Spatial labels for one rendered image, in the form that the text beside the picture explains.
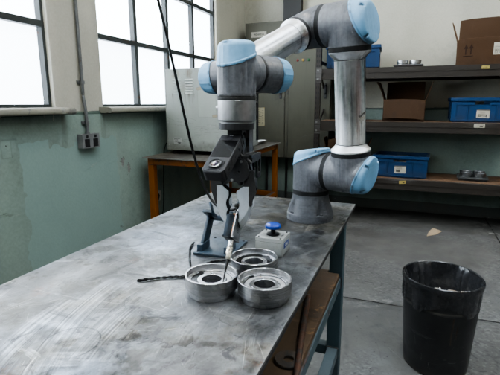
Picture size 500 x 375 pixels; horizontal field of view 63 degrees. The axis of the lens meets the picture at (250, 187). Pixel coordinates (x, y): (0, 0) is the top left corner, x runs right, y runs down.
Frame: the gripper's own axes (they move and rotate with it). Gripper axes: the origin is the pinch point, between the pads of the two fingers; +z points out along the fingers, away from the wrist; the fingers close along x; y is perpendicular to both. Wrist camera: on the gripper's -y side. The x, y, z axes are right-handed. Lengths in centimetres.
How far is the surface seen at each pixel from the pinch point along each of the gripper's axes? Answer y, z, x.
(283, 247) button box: 18.4, 10.9, -5.9
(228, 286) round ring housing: -7.5, 10.2, -1.8
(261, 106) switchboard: 381, -21, 111
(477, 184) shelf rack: 335, 48, -108
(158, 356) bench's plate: -26.9, 13.4, 1.8
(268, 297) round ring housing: -8.7, 10.8, -10.0
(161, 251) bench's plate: 12.2, 13.3, 24.7
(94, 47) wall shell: 153, -59, 153
